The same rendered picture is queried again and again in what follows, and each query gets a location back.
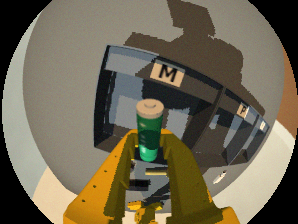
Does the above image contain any green battery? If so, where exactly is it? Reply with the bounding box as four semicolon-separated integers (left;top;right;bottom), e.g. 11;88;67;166
136;99;164;162

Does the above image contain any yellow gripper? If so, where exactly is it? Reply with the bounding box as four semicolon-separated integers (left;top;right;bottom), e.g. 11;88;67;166
63;129;240;224

